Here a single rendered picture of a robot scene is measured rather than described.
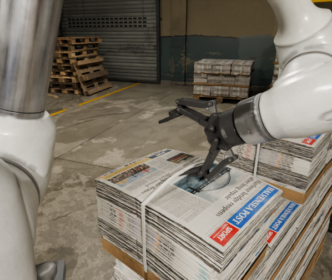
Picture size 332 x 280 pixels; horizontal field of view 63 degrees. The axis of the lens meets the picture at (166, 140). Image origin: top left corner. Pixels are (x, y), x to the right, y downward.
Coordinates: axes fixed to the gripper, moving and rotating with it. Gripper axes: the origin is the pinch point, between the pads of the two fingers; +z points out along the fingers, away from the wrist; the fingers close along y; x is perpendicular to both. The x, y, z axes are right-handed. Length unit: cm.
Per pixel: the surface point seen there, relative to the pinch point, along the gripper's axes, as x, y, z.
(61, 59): 278, -252, 530
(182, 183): -1.9, 9.2, 0.1
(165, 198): -9.7, 9.9, -1.0
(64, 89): 278, -193, 571
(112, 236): -14.9, 16.9, 18.3
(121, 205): -14.3, 8.9, 10.0
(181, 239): -14.2, 16.9, -7.0
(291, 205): 44, 36, -1
